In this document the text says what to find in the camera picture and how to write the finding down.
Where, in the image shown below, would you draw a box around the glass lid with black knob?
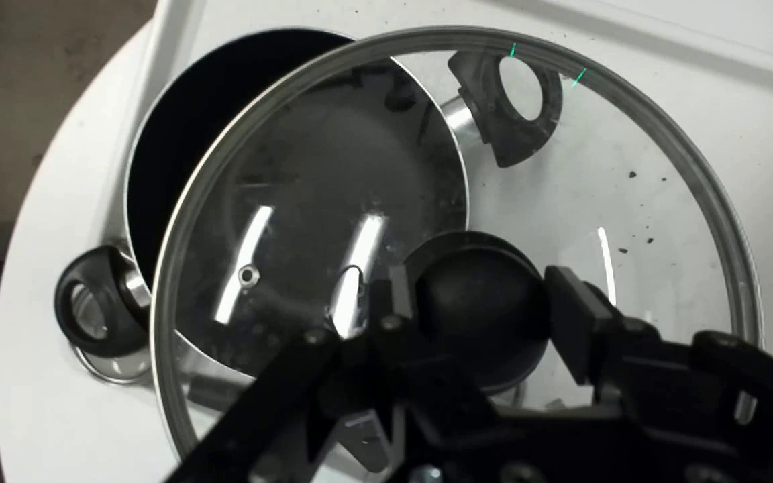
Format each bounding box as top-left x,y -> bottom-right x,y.
148,25 -> 763,483

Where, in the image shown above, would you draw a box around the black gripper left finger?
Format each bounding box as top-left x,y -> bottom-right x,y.
167,267 -> 423,483

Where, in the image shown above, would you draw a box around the black pot with loop handles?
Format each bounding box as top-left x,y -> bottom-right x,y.
50,25 -> 568,405

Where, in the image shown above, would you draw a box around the small metal lid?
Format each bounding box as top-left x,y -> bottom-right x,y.
68,284 -> 152,390

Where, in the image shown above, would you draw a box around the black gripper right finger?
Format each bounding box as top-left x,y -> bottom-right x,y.
545,267 -> 773,424

